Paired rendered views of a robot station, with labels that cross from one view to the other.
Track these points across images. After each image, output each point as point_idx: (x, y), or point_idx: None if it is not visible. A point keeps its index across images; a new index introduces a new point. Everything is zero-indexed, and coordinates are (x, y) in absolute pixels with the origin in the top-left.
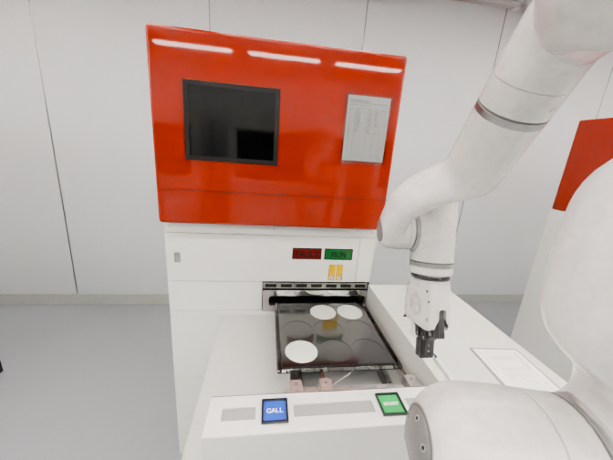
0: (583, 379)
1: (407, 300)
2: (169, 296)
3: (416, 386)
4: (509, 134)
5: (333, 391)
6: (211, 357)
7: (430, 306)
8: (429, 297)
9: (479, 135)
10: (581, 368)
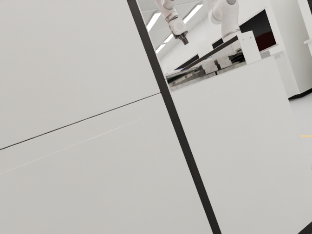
0: (214, 0)
1: (176, 29)
2: (156, 52)
3: (184, 68)
4: None
5: (202, 56)
6: (203, 80)
7: (184, 22)
8: (182, 20)
9: None
10: None
